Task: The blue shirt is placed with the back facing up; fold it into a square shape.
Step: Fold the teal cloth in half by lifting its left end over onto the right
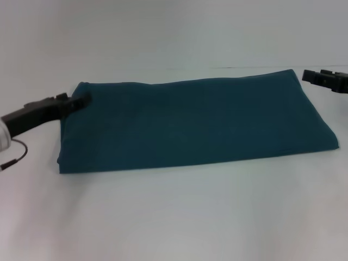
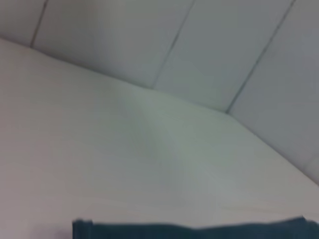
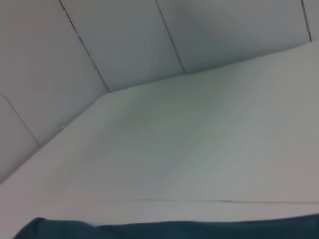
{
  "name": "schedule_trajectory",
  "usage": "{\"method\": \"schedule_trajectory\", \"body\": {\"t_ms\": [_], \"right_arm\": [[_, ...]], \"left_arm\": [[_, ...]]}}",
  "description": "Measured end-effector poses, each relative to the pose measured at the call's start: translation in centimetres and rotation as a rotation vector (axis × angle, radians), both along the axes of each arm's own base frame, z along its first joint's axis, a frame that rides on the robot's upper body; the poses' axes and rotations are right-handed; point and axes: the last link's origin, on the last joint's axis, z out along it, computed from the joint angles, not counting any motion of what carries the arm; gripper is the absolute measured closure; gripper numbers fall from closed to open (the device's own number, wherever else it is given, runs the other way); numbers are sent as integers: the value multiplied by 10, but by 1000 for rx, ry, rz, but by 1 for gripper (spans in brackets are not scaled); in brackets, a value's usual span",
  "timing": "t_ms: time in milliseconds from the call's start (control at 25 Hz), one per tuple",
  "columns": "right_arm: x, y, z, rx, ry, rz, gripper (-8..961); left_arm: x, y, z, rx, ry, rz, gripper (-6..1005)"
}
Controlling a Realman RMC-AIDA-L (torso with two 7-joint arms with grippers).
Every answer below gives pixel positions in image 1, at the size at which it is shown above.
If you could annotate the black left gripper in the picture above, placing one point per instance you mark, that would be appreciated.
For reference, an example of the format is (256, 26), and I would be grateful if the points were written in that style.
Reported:
(32, 114)

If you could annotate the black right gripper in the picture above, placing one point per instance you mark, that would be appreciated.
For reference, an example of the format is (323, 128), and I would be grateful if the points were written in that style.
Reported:
(341, 83)

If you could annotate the teal blue t-shirt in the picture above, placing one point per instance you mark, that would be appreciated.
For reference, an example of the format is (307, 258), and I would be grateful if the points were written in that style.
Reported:
(190, 122)

